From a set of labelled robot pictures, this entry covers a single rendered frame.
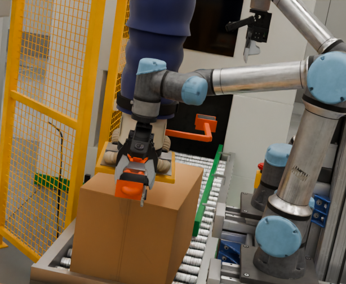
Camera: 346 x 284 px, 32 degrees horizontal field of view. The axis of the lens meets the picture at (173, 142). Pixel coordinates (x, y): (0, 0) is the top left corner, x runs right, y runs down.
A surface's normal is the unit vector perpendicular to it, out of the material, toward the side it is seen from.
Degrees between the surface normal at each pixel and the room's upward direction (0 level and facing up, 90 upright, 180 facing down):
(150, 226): 90
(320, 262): 90
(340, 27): 90
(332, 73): 82
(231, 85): 110
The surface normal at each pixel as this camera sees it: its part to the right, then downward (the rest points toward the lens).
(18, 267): 0.15, -0.95
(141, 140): 0.14, -0.70
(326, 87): -0.32, 0.07
